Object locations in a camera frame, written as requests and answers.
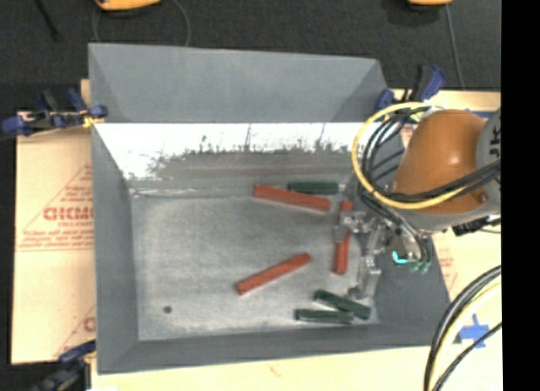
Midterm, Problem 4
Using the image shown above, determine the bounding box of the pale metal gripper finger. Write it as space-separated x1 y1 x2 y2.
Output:
348 253 383 300
336 210 381 242

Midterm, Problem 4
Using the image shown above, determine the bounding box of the red-brown flat block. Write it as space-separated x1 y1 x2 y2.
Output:
332 199 354 276
235 253 313 296
252 183 332 215

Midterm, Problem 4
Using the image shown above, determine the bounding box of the dark green flat block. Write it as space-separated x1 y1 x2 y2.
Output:
313 289 373 321
294 308 355 325
287 181 341 196

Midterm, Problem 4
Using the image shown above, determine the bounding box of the grey metal bin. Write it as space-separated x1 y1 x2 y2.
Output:
87 42 452 373

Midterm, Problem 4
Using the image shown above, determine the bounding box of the black cylinder on white bracket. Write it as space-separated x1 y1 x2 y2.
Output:
451 216 493 237

